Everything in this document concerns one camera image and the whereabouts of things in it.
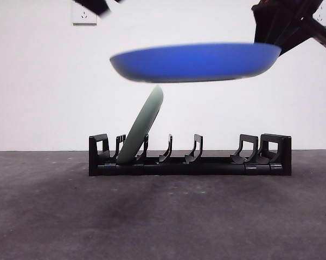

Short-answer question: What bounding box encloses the blue round plate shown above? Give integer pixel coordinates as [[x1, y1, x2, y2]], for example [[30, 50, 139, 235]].
[[110, 42, 282, 84]]

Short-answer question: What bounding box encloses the pale green round plate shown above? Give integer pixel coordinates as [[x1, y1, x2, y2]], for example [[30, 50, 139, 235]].
[[116, 84, 164, 165]]

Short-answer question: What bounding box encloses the black plastic plate rack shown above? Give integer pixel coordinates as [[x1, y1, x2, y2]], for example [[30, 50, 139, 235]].
[[88, 133, 292, 177]]

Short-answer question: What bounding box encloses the white wall socket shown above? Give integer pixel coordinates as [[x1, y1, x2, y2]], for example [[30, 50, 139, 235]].
[[311, 4, 326, 28], [72, 4, 98, 27]]

